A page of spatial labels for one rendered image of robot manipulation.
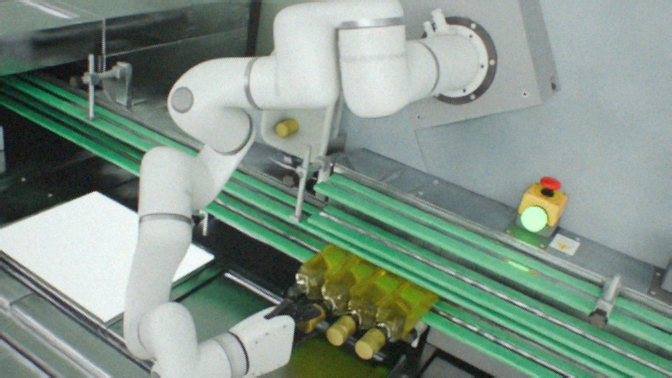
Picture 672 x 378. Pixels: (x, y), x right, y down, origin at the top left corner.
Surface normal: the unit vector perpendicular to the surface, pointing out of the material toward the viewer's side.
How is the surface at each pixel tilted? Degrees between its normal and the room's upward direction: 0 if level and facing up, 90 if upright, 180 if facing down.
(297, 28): 17
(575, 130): 0
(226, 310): 90
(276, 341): 74
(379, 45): 41
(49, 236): 90
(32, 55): 90
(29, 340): 90
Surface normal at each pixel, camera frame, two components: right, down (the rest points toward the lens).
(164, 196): 0.18, -0.36
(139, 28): 0.83, 0.37
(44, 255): 0.16, -0.88
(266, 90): -0.44, 0.40
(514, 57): -0.58, 0.25
